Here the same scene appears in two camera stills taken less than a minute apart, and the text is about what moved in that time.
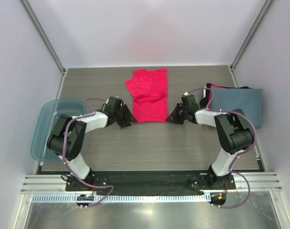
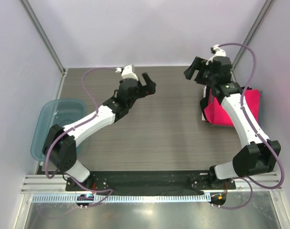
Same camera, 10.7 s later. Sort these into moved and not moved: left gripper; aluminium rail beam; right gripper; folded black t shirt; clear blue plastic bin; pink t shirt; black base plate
Moved: pink t shirt; left gripper; right gripper
Not moved: clear blue plastic bin; folded black t shirt; black base plate; aluminium rail beam
